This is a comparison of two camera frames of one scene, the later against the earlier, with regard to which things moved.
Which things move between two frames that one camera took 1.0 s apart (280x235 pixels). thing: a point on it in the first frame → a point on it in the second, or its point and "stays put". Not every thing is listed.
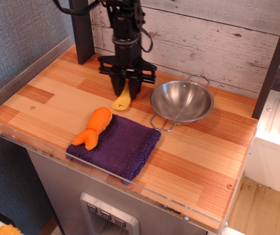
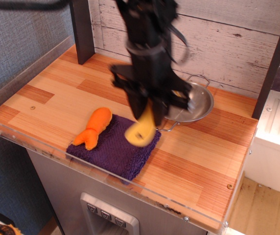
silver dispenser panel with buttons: (105, 219) stays put
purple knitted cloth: (122, 148) stays put
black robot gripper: (128, 60) → (151, 74)
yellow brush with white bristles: (123, 102) → (140, 134)
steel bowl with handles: (182, 102) stays put
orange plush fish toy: (99, 121) stays put
